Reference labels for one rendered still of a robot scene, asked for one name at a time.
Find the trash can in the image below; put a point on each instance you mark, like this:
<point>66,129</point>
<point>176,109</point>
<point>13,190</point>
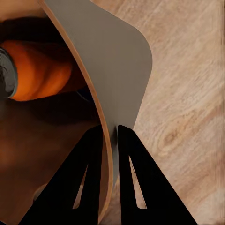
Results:
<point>36,136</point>

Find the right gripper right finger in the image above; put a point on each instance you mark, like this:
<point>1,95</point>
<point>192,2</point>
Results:
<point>164,207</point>

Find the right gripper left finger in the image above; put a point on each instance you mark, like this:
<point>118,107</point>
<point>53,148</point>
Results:
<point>54,206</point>

